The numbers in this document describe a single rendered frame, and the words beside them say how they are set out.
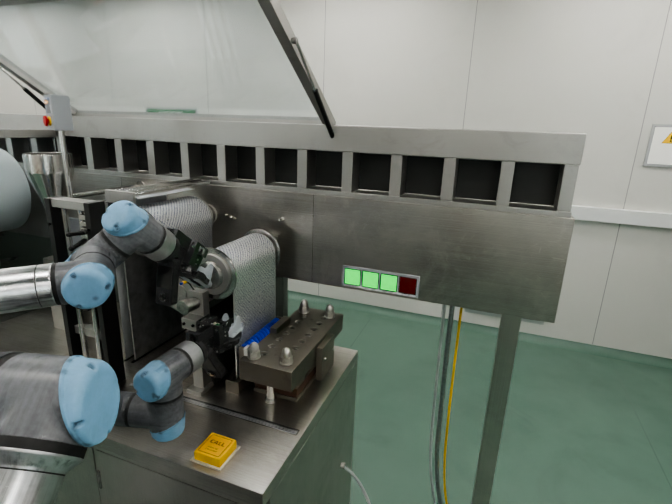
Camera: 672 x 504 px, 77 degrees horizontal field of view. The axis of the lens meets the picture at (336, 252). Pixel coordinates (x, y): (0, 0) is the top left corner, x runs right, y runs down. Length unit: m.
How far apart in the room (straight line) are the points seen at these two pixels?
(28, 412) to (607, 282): 3.63
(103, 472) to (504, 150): 1.37
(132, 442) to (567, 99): 3.30
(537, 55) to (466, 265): 2.51
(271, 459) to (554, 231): 0.92
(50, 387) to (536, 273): 1.13
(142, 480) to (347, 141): 1.07
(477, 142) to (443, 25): 2.50
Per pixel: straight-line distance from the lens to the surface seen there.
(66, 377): 0.70
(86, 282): 0.83
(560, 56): 3.62
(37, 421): 0.70
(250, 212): 1.49
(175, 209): 1.38
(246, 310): 1.28
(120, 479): 1.38
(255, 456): 1.13
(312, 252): 1.41
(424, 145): 1.26
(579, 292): 3.83
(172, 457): 1.16
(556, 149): 1.26
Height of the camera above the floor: 1.65
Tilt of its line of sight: 16 degrees down
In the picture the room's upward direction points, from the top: 2 degrees clockwise
